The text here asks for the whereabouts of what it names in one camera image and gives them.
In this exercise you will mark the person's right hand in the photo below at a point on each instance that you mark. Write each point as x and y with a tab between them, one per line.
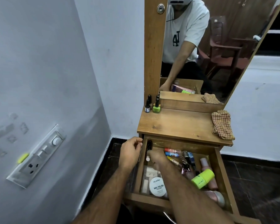
159	159

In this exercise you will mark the person's left hand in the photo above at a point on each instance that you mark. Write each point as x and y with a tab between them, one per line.
128	153

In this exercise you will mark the person's right fingers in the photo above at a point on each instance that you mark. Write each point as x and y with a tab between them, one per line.
151	153

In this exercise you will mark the person's left fingers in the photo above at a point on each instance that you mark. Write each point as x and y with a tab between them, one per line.
136	141

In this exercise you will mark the black and white cosmetic tube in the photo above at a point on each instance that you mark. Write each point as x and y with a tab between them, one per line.
149	145

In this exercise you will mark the wooden drawer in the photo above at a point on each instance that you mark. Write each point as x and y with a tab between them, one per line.
221	171

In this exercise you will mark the person's right forearm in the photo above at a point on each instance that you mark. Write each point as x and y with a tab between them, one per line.
189	198

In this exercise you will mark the person's left forearm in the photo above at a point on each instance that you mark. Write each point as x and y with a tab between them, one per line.
109	195

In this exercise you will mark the red cosmetic tube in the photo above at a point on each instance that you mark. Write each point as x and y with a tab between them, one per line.
173	150

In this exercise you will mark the yellow cosmetic tube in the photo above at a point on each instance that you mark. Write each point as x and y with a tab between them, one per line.
174	161

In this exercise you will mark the white round jar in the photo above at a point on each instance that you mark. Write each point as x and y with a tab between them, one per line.
157	187

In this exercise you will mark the small black nail polish bottle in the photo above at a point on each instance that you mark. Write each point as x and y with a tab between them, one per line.
147	108

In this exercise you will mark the wooden dressing table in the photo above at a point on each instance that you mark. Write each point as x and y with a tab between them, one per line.
177	124

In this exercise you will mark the green nail polish bottle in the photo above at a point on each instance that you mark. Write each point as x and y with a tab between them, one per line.
156	108

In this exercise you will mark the dark blue cosmetic tube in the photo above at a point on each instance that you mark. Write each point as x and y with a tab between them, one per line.
192	160

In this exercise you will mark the dark nail polish bottle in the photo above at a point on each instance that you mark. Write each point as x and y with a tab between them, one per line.
149	98

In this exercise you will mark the tall pink bottle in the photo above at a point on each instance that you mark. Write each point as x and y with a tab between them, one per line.
205	164

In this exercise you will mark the yellow-green cosmetic bottle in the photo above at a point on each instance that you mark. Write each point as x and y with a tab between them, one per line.
203	179

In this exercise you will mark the brown checkered cloth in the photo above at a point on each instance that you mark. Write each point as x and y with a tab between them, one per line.
222	124

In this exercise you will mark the pink round bottle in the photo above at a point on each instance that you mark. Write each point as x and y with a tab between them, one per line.
216	197

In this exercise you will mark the round metal lock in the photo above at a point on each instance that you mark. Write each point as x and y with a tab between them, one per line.
160	8

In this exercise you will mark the white wall switchboard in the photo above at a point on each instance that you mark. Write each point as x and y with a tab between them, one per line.
37	158

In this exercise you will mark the tall wall mirror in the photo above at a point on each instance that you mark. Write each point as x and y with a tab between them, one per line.
226	67

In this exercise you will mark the yellow-green switch cover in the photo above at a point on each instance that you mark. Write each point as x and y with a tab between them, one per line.
22	158

